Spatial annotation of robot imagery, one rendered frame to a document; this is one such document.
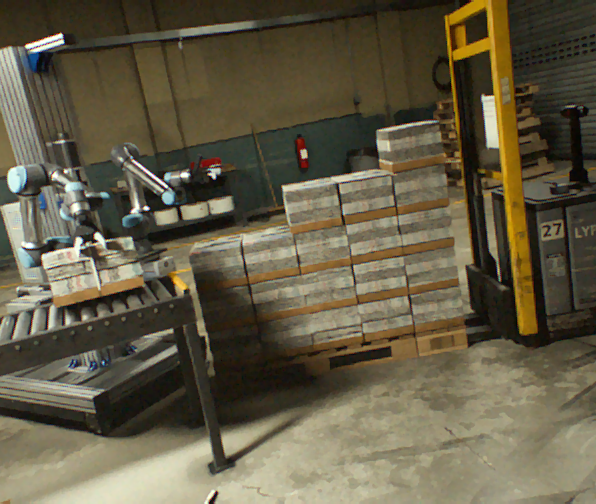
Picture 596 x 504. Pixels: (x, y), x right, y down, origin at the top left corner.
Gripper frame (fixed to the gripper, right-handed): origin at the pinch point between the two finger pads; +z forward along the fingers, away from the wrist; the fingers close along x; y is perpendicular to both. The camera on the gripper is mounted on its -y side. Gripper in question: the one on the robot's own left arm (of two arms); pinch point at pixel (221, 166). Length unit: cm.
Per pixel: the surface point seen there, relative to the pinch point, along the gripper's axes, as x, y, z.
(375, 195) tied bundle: 27, 24, 88
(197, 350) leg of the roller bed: 130, 51, 9
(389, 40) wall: -773, -10, 108
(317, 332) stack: 46, 93, 45
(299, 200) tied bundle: 35, 18, 48
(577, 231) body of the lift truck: 28, 60, 189
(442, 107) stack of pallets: -629, 91, 173
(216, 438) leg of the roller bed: 136, 92, 9
